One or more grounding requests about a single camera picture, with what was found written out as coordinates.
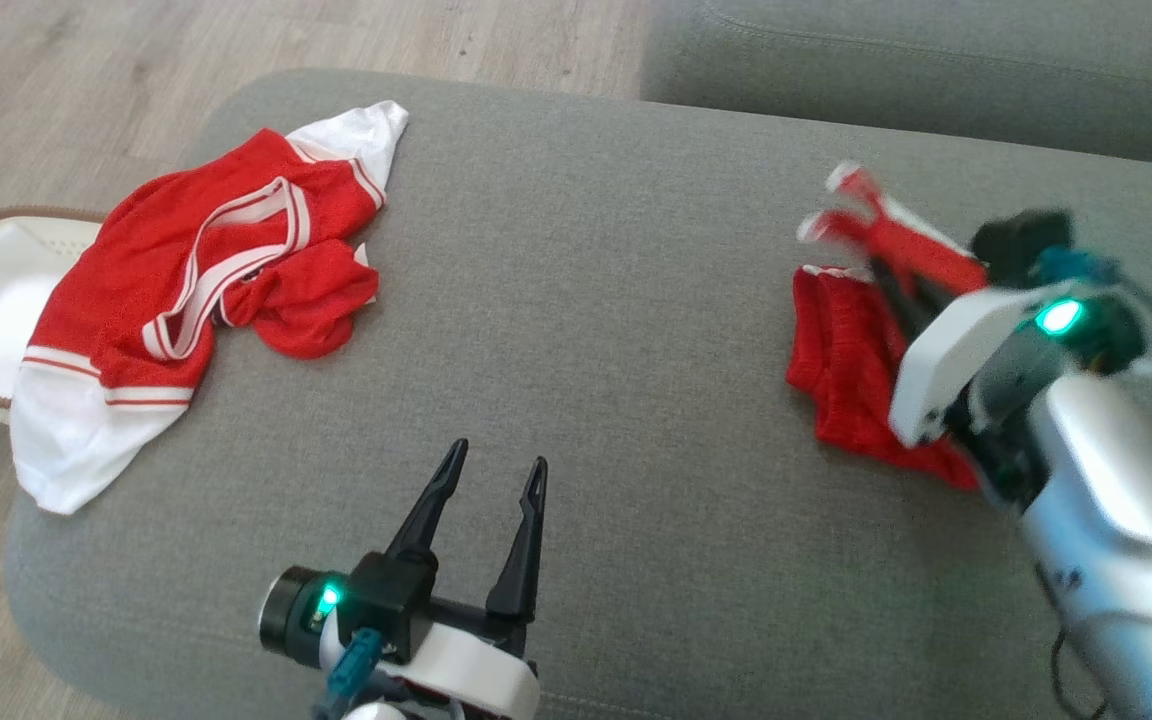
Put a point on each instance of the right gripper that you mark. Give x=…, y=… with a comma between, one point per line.
x=956, y=360

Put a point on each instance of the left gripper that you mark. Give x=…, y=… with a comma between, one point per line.
x=456, y=665

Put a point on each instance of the red shorts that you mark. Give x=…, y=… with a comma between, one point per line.
x=841, y=350

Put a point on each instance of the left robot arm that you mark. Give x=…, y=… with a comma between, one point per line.
x=373, y=712

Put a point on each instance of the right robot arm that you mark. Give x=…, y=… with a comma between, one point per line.
x=1116, y=520

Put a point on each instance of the large grey sofa seat cushion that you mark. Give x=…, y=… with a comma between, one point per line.
x=586, y=350

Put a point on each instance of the small grey sofa seat cushion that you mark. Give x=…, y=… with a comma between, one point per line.
x=936, y=70

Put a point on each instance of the red and white jersey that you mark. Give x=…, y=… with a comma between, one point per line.
x=136, y=290

